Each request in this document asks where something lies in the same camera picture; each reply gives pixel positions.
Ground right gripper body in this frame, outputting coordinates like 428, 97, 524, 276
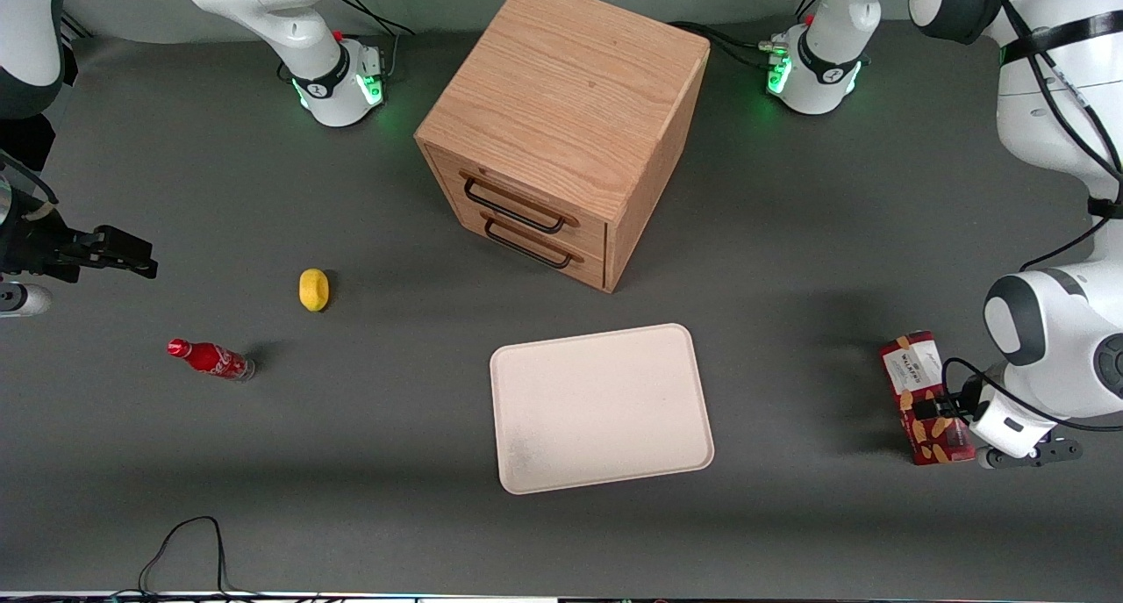
0, 204, 82, 284

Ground red cookie box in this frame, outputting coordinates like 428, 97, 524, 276
878, 330, 977, 466

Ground cream plastic tray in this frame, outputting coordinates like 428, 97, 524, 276
489, 323, 716, 496

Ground red cola bottle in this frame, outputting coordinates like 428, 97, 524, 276
167, 338, 257, 383

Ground yellow lemon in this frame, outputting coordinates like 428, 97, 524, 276
298, 268, 332, 312

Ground small wooden drawer front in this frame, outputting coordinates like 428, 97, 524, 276
437, 192, 607, 291

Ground large wooden drawer front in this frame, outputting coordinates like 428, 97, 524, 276
426, 147, 609, 259

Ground wooden drawer cabinet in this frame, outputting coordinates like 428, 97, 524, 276
414, 0, 712, 294

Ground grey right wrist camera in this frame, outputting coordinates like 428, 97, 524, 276
0, 282, 53, 318

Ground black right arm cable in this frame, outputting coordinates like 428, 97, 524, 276
0, 154, 59, 205

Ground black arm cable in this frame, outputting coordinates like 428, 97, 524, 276
0, 154, 59, 205
941, 0, 1123, 434

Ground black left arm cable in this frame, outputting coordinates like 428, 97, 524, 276
941, 0, 1123, 434

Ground black loose table cable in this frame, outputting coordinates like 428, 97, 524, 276
138, 515, 264, 601

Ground black right base cables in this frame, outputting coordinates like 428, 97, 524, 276
332, 0, 416, 82

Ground black base cables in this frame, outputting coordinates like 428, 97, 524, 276
669, 0, 821, 70
332, 0, 416, 82

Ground long black drawer handle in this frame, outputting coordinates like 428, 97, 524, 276
461, 171, 581, 235

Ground short black drawer handle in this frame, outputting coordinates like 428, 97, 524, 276
480, 210, 585, 270

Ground black left base cables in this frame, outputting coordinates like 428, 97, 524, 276
669, 0, 821, 70

